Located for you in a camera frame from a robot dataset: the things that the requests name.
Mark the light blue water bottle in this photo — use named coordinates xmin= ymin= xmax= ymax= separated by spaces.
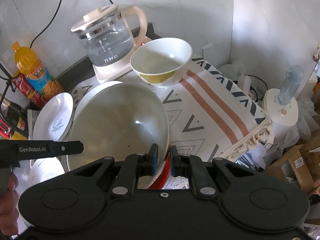
xmin=278 ymin=65 xmax=304 ymax=105

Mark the orange juice bottle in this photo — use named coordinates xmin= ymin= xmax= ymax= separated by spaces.
xmin=11 ymin=42 xmax=64 ymax=100

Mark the white bowl with yellow pattern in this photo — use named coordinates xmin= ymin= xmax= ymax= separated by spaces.
xmin=130 ymin=37 xmax=193 ymax=88

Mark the black power cable left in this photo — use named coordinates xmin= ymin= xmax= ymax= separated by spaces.
xmin=29 ymin=0 xmax=67 ymax=49

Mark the plain white bowl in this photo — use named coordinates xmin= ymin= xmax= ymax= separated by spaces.
xmin=67 ymin=83 xmax=170 ymax=189

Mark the soy sauce jug, yellow label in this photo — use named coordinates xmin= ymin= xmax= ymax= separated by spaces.
xmin=1 ymin=98 xmax=28 ymax=140

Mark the white rice cooker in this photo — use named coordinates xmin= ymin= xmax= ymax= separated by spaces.
xmin=262 ymin=88 xmax=300 ymax=155

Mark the patterned white tablecloth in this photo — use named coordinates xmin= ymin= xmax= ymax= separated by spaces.
xmin=26 ymin=52 xmax=276 ymax=190

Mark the glass electric kettle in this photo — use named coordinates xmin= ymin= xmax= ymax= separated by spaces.
xmin=71 ymin=4 xmax=148 ymax=67

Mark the cream kettle base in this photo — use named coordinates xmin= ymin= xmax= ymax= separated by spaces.
xmin=93 ymin=36 xmax=151 ymax=84

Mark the black metal shelf rack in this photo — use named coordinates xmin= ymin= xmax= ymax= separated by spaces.
xmin=1 ymin=64 xmax=29 ymax=140

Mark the white Sweet deep plate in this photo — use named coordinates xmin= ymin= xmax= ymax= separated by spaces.
xmin=33 ymin=93 xmax=74 ymax=142

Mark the person's left hand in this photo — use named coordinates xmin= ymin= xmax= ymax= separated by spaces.
xmin=1 ymin=173 xmax=19 ymax=237

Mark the cardboard box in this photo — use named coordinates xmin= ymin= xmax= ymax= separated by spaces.
xmin=264 ymin=145 xmax=317 ymax=197

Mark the white plate with flower motif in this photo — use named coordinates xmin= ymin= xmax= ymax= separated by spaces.
xmin=28 ymin=157 xmax=65 ymax=186

